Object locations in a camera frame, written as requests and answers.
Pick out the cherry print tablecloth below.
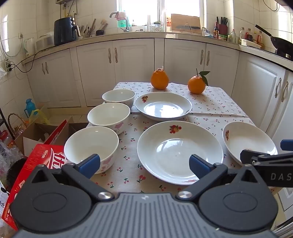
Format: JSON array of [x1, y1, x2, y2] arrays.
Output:
[[86, 82, 277, 195]]

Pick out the metal faucet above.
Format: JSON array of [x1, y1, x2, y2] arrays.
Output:
[[109, 11, 130, 32]]

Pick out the wooden cutting board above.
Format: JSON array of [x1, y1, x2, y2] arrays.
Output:
[[171, 14, 202, 32]]

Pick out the glass jar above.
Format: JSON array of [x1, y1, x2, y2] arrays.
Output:
[[149, 22, 164, 32]]

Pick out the blue thermos flask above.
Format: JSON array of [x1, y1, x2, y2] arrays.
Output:
[[24, 98, 37, 118]]

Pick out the white electric kettle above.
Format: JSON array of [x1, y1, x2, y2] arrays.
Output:
[[23, 37, 36, 56]]

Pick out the white tray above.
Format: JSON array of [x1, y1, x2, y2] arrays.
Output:
[[240, 38, 261, 49]]

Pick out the white plate fruit print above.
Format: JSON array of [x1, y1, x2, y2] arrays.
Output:
[[222, 121, 278, 166], [134, 92, 193, 121], [137, 121, 224, 185]]

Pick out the yellow plastic bag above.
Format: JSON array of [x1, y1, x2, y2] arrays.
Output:
[[29, 109, 49, 125]]

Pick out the kitchen utensils holder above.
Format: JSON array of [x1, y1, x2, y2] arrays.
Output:
[[79, 19, 108, 38]]

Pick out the brown cardboard box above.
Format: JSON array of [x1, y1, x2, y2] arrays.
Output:
[[14, 116, 75, 158]]

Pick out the orange with green leaf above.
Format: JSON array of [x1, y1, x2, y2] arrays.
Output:
[[188, 69, 210, 95]]

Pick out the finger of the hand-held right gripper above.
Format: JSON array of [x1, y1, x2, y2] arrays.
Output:
[[240, 149, 293, 166], [280, 140, 293, 151]]

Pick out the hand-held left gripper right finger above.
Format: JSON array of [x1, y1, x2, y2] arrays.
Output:
[[175, 154, 267, 202]]

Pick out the orange without leaf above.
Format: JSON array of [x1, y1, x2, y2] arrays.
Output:
[[151, 68, 170, 90]]

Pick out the white kitchen cabinets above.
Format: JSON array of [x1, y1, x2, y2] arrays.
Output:
[[24, 32, 293, 161]]

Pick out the red carton box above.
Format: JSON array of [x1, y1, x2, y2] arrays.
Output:
[[1, 144, 69, 231]]

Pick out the dark blue air fryer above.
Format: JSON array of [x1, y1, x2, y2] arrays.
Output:
[[54, 16, 78, 47]]

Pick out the white power strip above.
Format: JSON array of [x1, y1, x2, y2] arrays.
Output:
[[3, 58, 13, 72]]

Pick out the white bowl pink flower print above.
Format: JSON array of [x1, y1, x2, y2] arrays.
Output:
[[87, 103, 131, 135], [64, 126, 119, 175], [102, 89, 136, 108]]

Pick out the wicker basket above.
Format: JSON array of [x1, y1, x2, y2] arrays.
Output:
[[8, 113, 28, 138]]

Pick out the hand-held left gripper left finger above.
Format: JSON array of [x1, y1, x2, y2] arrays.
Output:
[[27, 154, 115, 203]]

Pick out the black wok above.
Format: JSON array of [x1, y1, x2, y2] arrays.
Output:
[[255, 24, 293, 60]]

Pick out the red knife block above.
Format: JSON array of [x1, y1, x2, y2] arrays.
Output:
[[216, 16, 229, 35]]

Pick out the white rice cooker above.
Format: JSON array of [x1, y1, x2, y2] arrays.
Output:
[[34, 32, 55, 52]]

